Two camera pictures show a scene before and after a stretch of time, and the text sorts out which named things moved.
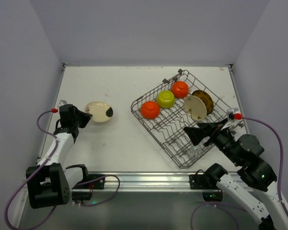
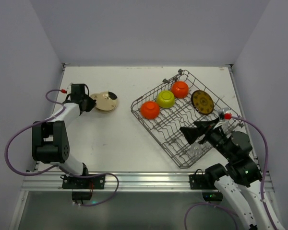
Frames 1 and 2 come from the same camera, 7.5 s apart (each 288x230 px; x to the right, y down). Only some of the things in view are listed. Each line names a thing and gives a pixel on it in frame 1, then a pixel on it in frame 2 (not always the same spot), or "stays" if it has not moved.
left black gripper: [72, 117] -> [89, 104]
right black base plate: [201, 181] stays
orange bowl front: [150, 109] stays
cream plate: [195, 107] -> [106, 101]
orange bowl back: [180, 89] stays
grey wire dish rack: [179, 101] stays
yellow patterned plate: [207, 98] stays
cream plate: [98, 109] -> [106, 102]
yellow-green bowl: [165, 99] stays
